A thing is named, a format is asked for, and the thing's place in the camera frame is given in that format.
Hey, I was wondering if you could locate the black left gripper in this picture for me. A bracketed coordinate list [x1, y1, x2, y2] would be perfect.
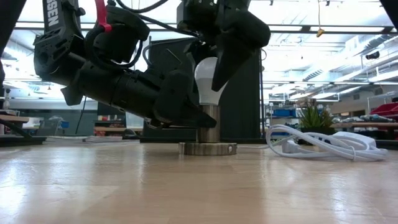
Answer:
[114, 46, 218, 129]

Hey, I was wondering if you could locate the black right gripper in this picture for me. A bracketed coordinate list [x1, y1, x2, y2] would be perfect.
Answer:
[177, 0, 272, 93]

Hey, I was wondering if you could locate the white lightbulb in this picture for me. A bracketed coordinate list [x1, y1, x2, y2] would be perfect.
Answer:
[194, 57, 229, 106]

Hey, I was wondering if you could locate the brass lamp socket base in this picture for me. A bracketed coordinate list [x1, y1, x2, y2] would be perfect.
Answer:
[178, 104, 238, 156]

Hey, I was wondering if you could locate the black monitor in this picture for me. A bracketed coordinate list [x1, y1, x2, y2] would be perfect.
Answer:
[97, 101, 127, 116]

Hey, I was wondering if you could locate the black room divider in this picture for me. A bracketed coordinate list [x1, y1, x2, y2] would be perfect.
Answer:
[139, 29, 264, 144]

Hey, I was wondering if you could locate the blue storage bin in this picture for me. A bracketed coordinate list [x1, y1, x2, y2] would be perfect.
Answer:
[273, 108, 298, 118]

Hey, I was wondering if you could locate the green potted plant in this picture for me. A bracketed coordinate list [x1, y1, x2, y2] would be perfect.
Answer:
[297, 104, 336, 146]

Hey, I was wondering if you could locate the wooden side table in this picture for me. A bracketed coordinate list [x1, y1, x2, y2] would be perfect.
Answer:
[0, 113, 30, 123]

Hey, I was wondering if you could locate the red storage bin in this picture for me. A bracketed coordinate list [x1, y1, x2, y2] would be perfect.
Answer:
[369, 102, 398, 118]

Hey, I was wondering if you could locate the wooden workbench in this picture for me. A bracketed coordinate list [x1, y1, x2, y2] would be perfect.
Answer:
[331, 121, 398, 131]

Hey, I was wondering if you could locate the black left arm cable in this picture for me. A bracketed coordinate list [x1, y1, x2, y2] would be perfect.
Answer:
[83, 0, 201, 71]

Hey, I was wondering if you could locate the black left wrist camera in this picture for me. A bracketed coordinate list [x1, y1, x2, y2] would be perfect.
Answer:
[85, 4, 150, 70]

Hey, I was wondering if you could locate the red strap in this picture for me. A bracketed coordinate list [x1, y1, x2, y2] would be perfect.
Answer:
[95, 0, 113, 34]

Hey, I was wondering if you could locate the black hanging cable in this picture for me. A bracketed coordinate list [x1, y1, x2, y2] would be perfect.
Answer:
[75, 95, 88, 135]

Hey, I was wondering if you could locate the hanging cord yellow plug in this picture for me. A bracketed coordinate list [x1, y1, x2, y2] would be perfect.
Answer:
[315, 0, 326, 39]

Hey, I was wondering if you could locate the black aluminium frame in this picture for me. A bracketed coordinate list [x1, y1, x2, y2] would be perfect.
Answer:
[0, 118, 47, 147]

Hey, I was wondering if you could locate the white power cord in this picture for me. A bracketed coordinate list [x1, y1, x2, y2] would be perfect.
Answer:
[239, 124, 389, 162]

